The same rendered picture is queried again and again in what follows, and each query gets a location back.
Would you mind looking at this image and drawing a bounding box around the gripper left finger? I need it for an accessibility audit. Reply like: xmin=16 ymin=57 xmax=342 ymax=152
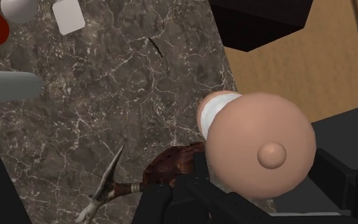
xmin=131 ymin=151 xmax=279 ymax=224

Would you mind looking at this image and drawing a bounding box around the beige round bottle white band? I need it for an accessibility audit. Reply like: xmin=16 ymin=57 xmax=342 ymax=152
xmin=196 ymin=90 xmax=318 ymax=200

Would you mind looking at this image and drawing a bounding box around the thin black stick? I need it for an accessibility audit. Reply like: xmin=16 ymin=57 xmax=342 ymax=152
xmin=147 ymin=36 xmax=164 ymax=59

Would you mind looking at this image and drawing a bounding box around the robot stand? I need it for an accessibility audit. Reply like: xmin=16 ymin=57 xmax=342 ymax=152
xmin=209 ymin=0 xmax=315 ymax=53

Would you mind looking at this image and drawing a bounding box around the grey cylinder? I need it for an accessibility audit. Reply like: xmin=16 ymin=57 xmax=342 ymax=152
xmin=0 ymin=70 xmax=43 ymax=105

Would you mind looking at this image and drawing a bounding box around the white square block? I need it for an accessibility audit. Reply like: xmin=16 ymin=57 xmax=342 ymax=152
xmin=52 ymin=0 xmax=86 ymax=36

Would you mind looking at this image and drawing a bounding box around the white rounded object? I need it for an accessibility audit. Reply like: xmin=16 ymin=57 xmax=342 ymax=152
xmin=0 ymin=0 xmax=39 ymax=24

